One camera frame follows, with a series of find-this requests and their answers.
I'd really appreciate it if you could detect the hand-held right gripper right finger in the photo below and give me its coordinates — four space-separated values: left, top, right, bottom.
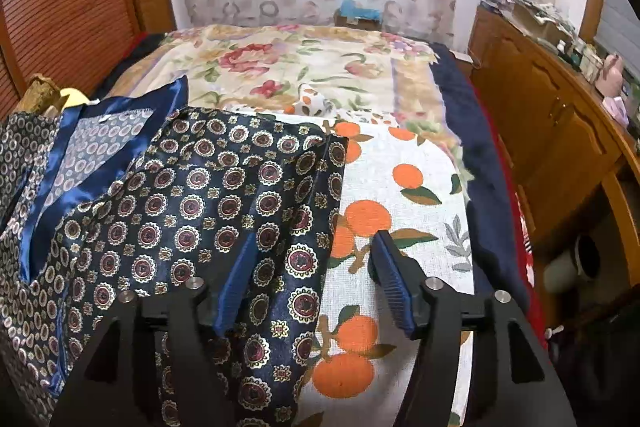
368 229 578 427

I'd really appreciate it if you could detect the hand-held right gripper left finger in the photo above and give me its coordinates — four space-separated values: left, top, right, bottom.
50 233 260 427

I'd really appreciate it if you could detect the navy medallion print shirt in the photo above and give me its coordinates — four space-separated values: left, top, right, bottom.
0 74 351 427

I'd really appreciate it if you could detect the white orange-print sheet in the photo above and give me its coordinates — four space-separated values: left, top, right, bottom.
225 82 476 427

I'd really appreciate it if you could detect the red cloth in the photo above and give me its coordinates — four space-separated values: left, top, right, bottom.
492 127 551 350

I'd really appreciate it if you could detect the navy blue blanket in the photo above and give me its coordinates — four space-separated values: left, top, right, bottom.
430 42 532 314

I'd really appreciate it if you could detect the white cylindrical container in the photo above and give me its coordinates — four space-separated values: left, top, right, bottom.
542 234 602 294

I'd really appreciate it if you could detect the dark cloth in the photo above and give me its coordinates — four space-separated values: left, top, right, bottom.
547 302 640 427

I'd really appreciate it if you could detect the wooden cabinet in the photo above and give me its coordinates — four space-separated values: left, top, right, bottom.
467 4 640 308

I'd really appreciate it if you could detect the cream floral blanket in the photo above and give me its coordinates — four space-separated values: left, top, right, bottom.
107 24 473 202

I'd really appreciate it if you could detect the yellow object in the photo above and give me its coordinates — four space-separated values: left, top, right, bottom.
57 88 89 110

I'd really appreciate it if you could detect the blue and brown box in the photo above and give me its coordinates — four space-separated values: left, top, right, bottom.
334 0 384 30

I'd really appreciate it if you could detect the pink figurine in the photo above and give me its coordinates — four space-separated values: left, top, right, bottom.
597 54 627 98

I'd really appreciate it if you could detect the pile of small household clutter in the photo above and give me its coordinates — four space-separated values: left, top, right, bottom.
482 0 640 128

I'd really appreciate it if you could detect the wooden slatted panel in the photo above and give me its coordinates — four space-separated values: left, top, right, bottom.
0 0 176 110

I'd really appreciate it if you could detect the grey window blind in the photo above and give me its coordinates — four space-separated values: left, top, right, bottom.
595 0 640 82

